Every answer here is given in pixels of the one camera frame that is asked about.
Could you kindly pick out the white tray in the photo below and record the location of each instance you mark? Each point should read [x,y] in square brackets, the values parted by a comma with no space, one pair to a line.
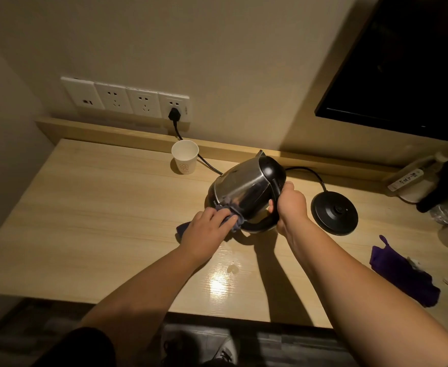
[419,191]

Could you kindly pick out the person's left fingers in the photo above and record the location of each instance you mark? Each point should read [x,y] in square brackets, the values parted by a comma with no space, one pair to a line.
[228,222]

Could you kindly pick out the person's right fingers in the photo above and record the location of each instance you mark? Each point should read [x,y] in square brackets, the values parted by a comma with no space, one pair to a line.
[273,206]

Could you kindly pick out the white black sneaker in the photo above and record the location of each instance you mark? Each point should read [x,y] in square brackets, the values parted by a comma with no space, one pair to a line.
[227,351]

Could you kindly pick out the white wall socket plate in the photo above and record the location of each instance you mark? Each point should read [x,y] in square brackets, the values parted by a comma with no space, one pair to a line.
[184,101]
[144,103]
[81,93]
[113,98]

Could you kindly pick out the white paper cup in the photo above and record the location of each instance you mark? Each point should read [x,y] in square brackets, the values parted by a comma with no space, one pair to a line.
[185,158]

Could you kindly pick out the person's left hand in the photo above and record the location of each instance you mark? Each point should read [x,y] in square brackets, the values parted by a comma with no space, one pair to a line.
[203,235]

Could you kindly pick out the black shirt sleeve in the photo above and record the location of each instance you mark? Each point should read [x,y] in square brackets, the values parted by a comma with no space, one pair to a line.
[78,349]

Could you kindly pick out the person's right hand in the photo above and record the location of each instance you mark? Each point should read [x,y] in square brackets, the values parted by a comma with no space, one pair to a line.
[293,210]

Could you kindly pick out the person's left forearm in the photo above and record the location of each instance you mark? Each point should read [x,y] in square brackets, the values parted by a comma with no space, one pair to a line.
[147,298]

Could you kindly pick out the black round kettle base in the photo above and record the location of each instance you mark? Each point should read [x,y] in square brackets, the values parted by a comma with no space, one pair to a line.
[334,213]

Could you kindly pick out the white label card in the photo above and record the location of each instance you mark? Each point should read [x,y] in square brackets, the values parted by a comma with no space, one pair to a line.
[405,180]

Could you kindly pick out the purple cloth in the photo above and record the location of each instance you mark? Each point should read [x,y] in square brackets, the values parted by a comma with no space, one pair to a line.
[400,273]

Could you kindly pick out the person's right forearm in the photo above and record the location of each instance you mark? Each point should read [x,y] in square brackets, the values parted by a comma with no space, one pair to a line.
[358,301]

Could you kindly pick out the black wall television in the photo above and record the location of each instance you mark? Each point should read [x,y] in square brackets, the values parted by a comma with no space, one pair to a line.
[404,64]

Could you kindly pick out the grey cleaning cloth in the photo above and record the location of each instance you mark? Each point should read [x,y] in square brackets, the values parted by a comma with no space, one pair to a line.
[231,212]

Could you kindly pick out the black power plug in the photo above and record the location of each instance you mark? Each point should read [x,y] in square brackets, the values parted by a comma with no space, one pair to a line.
[174,114]

